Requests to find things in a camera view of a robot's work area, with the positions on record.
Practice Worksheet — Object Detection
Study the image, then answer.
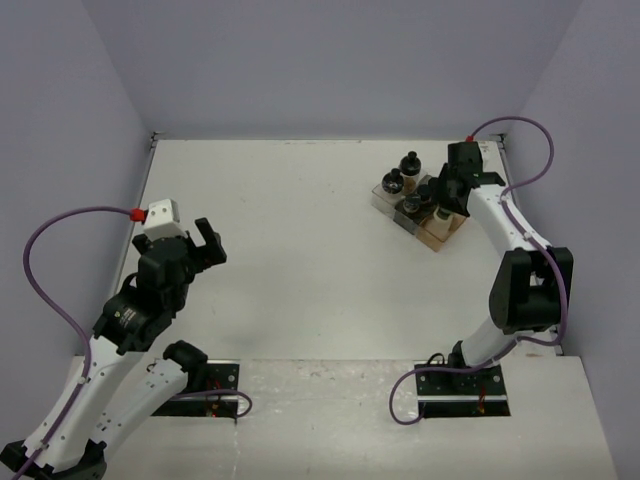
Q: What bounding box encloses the black cap bottle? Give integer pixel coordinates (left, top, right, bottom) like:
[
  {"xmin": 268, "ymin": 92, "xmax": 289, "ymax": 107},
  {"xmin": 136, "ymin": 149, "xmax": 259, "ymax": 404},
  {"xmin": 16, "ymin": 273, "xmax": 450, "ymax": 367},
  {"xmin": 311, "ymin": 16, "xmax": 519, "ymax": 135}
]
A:
[{"xmin": 415, "ymin": 184, "xmax": 434, "ymax": 206}]

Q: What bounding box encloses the yellow lid spice jar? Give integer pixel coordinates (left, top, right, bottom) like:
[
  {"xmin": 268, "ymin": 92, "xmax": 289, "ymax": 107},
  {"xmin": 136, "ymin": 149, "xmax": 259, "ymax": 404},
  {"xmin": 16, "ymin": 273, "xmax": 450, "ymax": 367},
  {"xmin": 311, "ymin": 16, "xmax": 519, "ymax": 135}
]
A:
[{"xmin": 431, "ymin": 206, "xmax": 454, "ymax": 238}]

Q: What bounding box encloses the black grinder pepper bottle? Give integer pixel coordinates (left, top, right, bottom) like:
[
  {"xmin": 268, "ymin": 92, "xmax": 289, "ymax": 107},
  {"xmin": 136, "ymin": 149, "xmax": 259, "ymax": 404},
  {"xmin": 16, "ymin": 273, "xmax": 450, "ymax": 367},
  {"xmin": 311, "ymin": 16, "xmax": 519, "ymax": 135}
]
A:
[{"xmin": 402, "ymin": 193, "xmax": 422, "ymax": 218}]

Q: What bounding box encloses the brown spice jar black lid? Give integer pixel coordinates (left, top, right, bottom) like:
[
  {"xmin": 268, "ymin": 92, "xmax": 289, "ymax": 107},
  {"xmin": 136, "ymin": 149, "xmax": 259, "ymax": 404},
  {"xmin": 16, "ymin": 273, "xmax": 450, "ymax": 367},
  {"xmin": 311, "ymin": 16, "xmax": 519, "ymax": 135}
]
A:
[{"xmin": 399, "ymin": 151, "xmax": 422, "ymax": 195}]

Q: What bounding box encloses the large white salt jar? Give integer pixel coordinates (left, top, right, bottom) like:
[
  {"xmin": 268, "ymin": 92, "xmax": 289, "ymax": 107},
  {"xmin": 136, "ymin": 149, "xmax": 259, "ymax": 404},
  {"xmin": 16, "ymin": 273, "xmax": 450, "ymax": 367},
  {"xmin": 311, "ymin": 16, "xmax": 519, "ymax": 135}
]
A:
[{"xmin": 381, "ymin": 168, "xmax": 404, "ymax": 197}]

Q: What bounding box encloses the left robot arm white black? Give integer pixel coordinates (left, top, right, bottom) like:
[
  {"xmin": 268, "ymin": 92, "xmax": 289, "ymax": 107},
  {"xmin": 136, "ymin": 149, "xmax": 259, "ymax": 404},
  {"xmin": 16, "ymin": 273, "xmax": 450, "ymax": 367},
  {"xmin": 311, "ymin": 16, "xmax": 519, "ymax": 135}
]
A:
[{"xmin": 1, "ymin": 218, "xmax": 227, "ymax": 479}]

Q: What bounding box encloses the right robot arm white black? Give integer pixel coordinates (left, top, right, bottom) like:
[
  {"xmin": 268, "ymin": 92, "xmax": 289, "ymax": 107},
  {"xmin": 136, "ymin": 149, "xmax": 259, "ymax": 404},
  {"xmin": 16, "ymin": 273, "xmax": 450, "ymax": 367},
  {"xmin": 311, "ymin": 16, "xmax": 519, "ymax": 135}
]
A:
[{"xmin": 436, "ymin": 140, "xmax": 574, "ymax": 393}]

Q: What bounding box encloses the clear tiered organizer tray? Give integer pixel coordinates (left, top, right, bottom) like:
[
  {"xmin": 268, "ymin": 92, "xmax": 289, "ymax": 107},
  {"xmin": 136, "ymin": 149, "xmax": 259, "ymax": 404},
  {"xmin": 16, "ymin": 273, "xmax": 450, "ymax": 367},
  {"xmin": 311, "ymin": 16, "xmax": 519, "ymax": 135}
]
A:
[{"xmin": 371, "ymin": 175, "xmax": 466, "ymax": 252}]

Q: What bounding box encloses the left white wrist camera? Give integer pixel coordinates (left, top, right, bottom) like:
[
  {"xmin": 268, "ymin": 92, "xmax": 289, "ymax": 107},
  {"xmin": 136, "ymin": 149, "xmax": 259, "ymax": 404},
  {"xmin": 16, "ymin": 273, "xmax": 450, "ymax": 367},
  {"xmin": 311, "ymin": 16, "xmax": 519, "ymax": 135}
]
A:
[{"xmin": 143, "ymin": 199, "xmax": 185, "ymax": 242}]

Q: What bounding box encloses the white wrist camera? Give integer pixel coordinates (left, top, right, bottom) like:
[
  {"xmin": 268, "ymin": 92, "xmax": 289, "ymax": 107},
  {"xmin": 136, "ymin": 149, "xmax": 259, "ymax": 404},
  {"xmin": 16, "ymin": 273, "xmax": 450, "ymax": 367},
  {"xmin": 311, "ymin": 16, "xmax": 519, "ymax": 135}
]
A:
[
  {"xmin": 143, "ymin": 199, "xmax": 185, "ymax": 242},
  {"xmin": 478, "ymin": 141, "xmax": 492, "ymax": 166}
]

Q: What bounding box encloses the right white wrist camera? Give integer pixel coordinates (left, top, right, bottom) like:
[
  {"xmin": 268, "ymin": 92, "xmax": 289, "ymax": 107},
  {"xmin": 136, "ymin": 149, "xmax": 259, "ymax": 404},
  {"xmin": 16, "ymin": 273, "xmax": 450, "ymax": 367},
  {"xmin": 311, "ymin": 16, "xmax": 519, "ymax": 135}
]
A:
[{"xmin": 478, "ymin": 141, "xmax": 492, "ymax": 166}]

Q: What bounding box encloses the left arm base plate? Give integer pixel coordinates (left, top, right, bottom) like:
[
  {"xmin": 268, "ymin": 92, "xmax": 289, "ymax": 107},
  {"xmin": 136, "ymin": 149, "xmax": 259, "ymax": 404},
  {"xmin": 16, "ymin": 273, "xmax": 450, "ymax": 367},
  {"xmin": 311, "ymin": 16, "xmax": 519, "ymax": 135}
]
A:
[{"xmin": 153, "ymin": 360, "xmax": 240, "ymax": 419}]

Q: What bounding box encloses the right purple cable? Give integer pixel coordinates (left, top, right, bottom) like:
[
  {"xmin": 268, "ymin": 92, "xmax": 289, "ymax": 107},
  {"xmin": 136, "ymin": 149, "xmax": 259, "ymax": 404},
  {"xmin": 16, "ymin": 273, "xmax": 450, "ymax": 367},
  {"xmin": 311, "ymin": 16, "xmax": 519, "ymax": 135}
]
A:
[{"xmin": 388, "ymin": 116, "xmax": 571, "ymax": 426}]

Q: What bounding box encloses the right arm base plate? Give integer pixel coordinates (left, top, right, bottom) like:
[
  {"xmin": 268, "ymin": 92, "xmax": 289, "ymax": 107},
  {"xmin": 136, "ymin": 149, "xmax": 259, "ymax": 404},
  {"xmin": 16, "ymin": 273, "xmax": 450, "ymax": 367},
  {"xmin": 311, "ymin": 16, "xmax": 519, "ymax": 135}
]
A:
[{"xmin": 415, "ymin": 365, "xmax": 511, "ymax": 419}]

